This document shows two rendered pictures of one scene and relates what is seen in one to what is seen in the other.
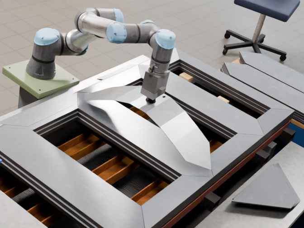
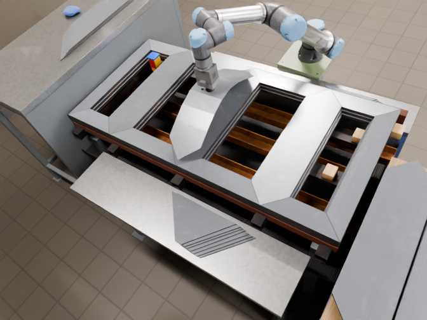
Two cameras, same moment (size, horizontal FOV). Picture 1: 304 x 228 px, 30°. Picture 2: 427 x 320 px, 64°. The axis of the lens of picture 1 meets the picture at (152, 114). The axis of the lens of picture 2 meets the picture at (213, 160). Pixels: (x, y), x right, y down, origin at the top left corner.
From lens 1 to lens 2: 2.52 m
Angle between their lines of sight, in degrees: 73
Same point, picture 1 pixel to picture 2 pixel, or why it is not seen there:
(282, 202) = (180, 233)
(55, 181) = (146, 86)
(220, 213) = (166, 190)
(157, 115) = (192, 98)
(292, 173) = (243, 253)
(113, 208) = (128, 115)
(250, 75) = (405, 190)
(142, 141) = not seen: hidden behind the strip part
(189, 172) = not seen: hidden behind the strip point
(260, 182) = (204, 213)
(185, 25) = not seen: outside the picture
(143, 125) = (227, 112)
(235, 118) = (279, 176)
